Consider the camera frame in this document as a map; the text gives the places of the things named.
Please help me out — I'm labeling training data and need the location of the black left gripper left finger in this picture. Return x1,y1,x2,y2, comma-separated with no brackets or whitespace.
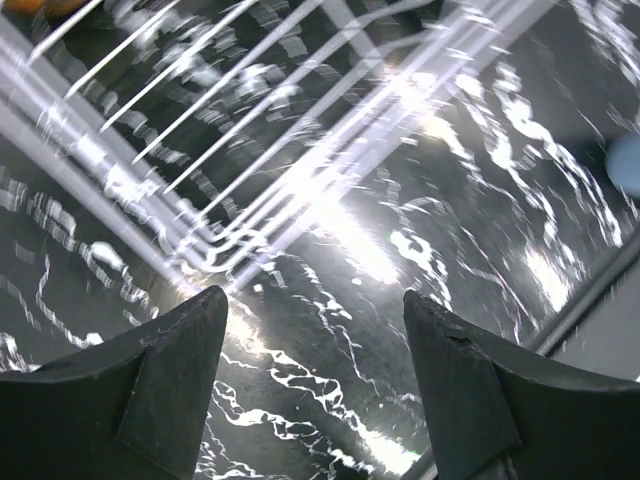
1,286,228,479

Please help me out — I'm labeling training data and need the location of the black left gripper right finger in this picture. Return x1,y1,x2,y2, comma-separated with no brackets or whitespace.
403,290,639,479

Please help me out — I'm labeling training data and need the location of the light blue cup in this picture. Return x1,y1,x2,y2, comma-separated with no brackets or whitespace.
606,134,640,199

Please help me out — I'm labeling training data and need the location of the white wire dish rack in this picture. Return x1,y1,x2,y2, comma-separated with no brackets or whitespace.
1,1,519,285

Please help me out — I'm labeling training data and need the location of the red interior mug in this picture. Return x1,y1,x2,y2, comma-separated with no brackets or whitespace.
4,0,87,17

